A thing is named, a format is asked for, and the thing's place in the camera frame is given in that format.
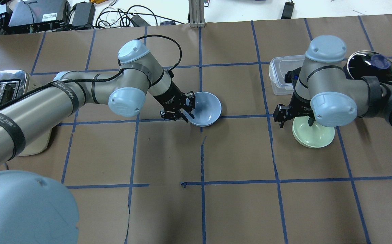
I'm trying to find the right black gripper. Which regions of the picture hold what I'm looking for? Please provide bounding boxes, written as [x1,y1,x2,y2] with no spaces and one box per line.
[273,93,315,128]

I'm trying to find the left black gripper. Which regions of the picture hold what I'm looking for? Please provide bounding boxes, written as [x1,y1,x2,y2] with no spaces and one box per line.
[154,83,196,123]

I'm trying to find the blue bowl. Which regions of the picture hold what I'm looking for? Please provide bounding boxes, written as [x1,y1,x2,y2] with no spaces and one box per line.
[184,92,222,127]

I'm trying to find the green bowl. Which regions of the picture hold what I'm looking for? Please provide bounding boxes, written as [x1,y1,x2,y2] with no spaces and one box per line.
[292,116,335,148]

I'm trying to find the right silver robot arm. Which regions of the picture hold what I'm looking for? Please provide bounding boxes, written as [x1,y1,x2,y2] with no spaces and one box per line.
[273,35,392,128]

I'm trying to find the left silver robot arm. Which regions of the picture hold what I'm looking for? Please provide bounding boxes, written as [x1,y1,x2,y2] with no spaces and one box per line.
[0,38,196,244]

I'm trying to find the clear plastic container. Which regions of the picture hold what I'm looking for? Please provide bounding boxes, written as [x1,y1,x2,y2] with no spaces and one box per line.
[269,55,306,95]

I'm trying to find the dark blue saucepan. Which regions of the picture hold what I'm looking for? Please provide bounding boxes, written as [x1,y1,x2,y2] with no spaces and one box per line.
[343,64,365,80]

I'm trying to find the black power adapter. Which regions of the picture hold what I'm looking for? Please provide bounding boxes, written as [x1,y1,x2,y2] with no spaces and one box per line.
[281,1,295,19]

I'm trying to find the black power brick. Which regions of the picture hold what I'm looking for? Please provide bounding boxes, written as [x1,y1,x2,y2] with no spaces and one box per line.
[70,2,95,26]

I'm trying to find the grey electronics box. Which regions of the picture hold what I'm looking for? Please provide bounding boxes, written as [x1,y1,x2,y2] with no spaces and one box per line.
[8,0,70,34]

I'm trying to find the aluminium frame post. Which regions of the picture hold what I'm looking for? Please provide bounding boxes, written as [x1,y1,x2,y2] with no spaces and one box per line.
[188,0,206,28]

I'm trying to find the black cable bundle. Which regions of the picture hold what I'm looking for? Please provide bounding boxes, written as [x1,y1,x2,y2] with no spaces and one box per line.
[96,5,186,28]

